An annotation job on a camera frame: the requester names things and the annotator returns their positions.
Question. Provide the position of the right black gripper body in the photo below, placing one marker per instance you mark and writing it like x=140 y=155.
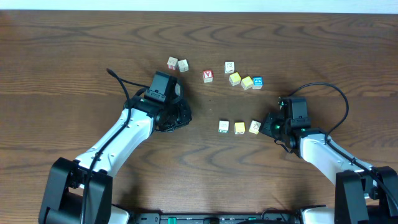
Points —
x=275 y=127

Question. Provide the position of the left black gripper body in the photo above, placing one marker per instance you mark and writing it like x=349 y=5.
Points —
x=175 y=116

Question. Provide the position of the white ladybug block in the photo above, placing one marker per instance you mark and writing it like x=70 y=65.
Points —
x=254 y=127

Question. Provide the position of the yellow block letter O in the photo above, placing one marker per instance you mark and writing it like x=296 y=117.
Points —
x=239 y=128

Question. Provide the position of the white block green side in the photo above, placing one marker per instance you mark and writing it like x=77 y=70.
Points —
x=223 y=126

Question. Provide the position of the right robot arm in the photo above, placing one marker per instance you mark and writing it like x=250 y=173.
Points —
x=363 y=193

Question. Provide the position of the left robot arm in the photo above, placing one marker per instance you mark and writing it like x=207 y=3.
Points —
x=80 y=191

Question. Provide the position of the blue top block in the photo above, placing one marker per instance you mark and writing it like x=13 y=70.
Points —
x=257 y=83

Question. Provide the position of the plain white block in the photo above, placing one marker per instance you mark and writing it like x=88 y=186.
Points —
x=183 y=65

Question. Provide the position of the red letter A block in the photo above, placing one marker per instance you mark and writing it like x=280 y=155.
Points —
x=207 y=76

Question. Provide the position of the yellow block letter B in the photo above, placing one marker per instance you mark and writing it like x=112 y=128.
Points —
x=247 y=83

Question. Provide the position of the white block red side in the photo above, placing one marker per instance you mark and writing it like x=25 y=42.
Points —
x=172 y=63

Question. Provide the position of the yellow block with plane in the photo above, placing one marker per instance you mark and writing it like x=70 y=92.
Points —
x=235 y=79

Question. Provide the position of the white block blue X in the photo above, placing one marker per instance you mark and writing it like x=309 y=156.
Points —
x=229 y=67

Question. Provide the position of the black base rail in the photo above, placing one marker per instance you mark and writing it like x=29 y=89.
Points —
x=269 y=215

